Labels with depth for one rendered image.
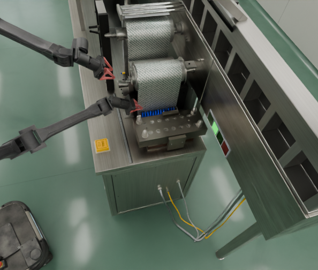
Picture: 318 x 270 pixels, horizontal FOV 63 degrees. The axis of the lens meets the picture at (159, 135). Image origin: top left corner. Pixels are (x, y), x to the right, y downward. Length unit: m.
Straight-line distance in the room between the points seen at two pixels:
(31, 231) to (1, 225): 0.22
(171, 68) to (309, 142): 0.79
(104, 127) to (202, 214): 1.21
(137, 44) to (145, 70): 0.20
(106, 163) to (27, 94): 1.91
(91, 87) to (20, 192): 1.19
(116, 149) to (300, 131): 0.99
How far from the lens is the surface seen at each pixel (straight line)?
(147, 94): 1.41
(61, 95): 3.10
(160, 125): 1.46
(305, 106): 0.87
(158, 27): 1.49
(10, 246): 2.15
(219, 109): 1.25
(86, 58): 1.24
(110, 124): 1.62
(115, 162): 1.48
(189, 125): 1.49
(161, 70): 1.35
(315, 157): 0.84
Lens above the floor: 2.19
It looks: 55 degrees down
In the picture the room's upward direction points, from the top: 8 degrees clockwise
